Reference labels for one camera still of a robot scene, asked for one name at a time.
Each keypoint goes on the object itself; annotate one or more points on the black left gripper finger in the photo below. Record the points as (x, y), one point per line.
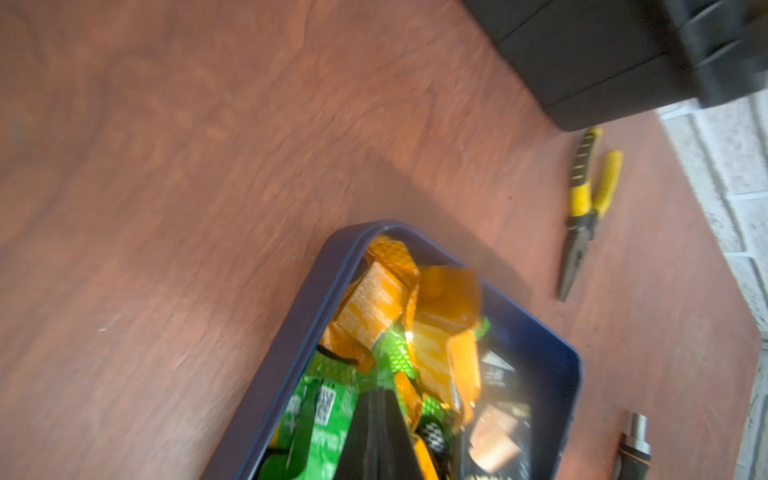
(378, 444)

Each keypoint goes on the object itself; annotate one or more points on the dark blue storage box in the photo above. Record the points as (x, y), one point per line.
(486, 390)

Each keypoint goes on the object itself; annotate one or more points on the black screwdriver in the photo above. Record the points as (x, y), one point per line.
(633, 460)

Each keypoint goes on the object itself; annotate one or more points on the yellow black pliers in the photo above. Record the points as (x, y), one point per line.
(588, 206)

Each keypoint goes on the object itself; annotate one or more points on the black plastic toolbox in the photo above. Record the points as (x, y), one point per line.
(590, 62)

